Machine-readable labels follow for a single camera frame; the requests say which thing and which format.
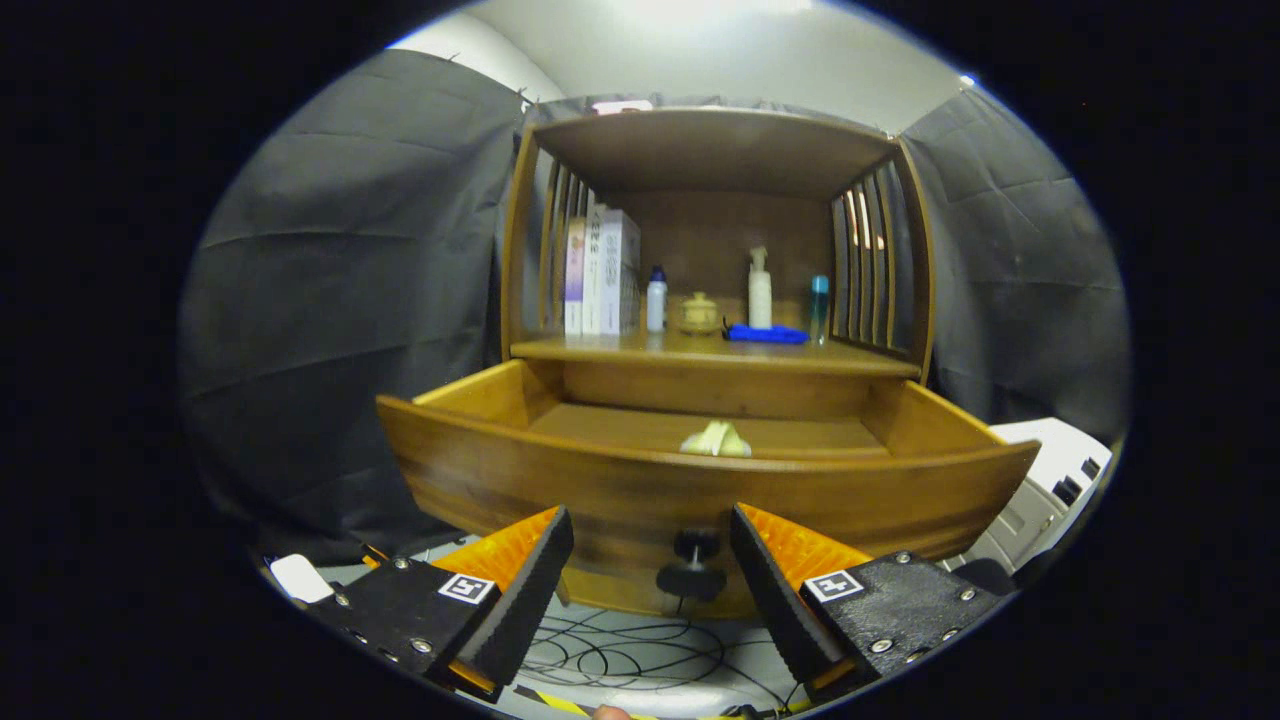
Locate purple spine book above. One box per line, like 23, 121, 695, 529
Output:
564, 217, 588, 336

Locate black floor cables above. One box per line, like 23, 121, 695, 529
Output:
515, 600, 801, 717

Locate white floor device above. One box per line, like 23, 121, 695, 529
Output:
270, 553, 335, 605

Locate wooden drawer with black knob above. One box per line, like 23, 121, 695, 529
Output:
375, 358, 1043, 621

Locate brown wooden cabinet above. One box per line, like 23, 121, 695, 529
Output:
375, 105, 1043, 621

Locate white spine book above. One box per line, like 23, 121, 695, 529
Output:
582, 205, 607, 336

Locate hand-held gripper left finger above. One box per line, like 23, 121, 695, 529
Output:
300, 505, 576, 704

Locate white pump bottle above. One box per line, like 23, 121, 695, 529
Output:
748, 246, 774, 330

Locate yellow-green lidded teacup with saucer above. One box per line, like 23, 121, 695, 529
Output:
680, 291, 722, 336

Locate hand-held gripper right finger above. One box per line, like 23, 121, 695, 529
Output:
728, 502, 1005, 704

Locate yellow black striped tape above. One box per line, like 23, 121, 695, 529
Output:
514, 684, 603, 720

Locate white patterned cover book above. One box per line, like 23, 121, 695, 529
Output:
600, 209, 642, 336

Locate wooden countertop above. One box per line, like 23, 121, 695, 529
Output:
510, 325, 922, 379

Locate blue folded cloth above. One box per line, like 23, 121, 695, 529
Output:
726, 322, 811, 346

